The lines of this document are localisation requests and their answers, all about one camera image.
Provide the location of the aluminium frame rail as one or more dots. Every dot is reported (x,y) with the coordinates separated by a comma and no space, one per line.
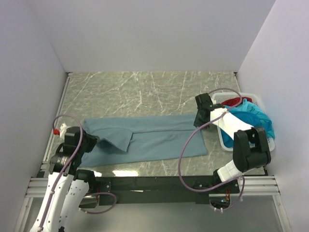
(37,185)

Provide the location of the grey-blue t shirt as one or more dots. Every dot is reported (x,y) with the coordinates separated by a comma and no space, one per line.
(138,139)

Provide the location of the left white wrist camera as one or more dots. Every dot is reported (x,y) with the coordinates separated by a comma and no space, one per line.
(61,131)

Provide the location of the teal t shirt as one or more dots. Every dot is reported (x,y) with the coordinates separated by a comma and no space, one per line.
(251,114)

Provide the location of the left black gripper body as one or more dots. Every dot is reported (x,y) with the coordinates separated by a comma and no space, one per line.
(88,145)

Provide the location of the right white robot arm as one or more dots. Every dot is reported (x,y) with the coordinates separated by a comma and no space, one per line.
(250,145)

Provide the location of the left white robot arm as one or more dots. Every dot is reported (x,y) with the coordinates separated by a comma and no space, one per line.
(67,184)

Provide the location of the red t shirt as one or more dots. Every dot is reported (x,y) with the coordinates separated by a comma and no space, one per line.
(234,101)

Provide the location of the black base beam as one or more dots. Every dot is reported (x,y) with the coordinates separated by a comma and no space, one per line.
(156,189)

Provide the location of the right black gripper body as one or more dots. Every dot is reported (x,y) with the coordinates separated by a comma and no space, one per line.
(198,122)

